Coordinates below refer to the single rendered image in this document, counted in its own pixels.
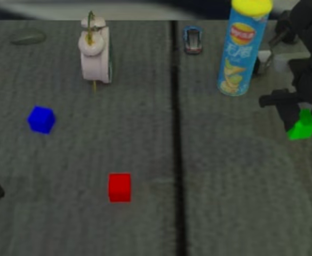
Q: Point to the green cube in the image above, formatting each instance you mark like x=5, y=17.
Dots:
x=301, y=129

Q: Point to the red cube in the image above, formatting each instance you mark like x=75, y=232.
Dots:
x=119, y=187

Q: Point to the blue cube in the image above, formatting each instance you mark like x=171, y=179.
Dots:
x=41, y=120

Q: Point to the small white cup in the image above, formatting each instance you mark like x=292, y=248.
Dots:
x=264, y=60

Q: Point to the blue potato chips can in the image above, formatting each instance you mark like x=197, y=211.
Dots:
x=239, y=53

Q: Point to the blue toy car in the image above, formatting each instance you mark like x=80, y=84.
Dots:
x=193, y=40

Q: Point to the pale pink alarm clock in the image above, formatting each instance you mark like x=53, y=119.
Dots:
x=94, y=61

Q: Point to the thin green yellow stem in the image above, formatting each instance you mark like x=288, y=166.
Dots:
x=90, y=32

